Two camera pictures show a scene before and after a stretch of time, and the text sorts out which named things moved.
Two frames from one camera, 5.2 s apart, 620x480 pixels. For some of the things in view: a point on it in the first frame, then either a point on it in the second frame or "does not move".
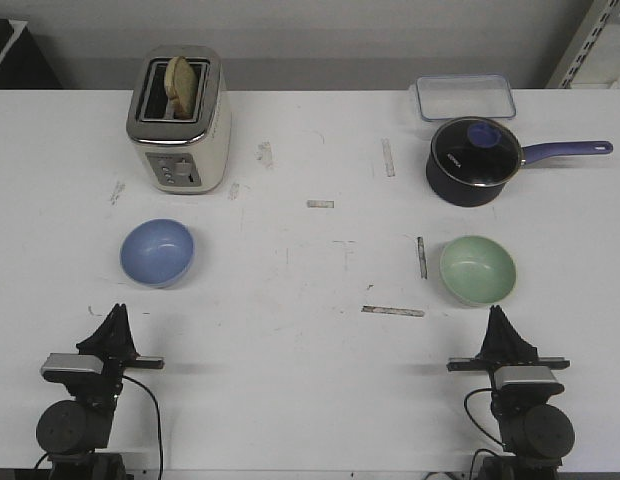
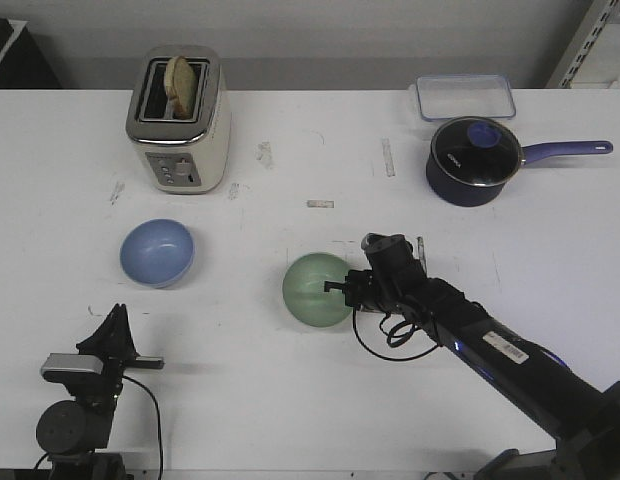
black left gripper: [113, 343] does not move
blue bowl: [157, 252] does not move
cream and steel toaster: [181, 156] does not move
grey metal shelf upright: [599, 14] does not move
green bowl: [477, 269] → [304, 290]
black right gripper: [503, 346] → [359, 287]
